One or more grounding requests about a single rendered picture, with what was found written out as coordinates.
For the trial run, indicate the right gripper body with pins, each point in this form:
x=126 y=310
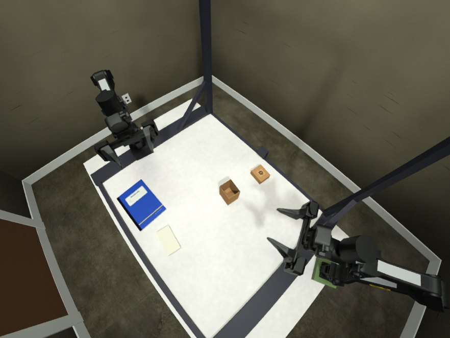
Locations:
x=126 y=136

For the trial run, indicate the blue notebook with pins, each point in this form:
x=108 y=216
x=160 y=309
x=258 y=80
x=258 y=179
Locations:
x=141 y=205

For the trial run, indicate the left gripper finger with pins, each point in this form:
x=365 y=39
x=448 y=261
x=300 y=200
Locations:
x=288 y=254
x=294 y=213

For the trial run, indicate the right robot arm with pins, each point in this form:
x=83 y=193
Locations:
x=115 y=109

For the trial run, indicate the brown open box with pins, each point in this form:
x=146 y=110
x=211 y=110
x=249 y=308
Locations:
x=229 y=192

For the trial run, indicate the beige flat block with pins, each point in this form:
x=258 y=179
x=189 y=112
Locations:
x=168 y=240

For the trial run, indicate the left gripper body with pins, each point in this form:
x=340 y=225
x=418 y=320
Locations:
x=305 y=240

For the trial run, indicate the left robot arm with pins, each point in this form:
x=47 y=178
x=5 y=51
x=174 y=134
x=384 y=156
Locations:
x=357 y=259

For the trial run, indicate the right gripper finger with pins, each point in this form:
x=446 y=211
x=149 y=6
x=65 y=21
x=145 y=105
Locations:
x=150 y=136
x=107 y=152

